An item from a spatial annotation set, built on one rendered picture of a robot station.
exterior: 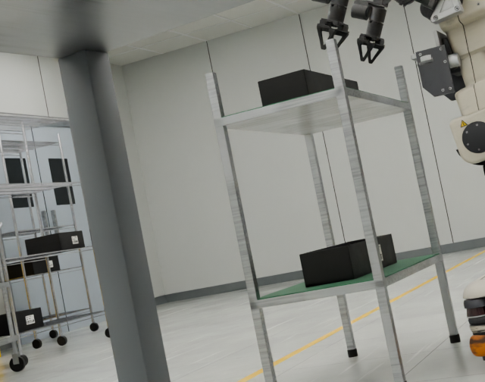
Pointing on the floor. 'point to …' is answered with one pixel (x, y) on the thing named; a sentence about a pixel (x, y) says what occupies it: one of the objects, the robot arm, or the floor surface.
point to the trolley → (17, 363)
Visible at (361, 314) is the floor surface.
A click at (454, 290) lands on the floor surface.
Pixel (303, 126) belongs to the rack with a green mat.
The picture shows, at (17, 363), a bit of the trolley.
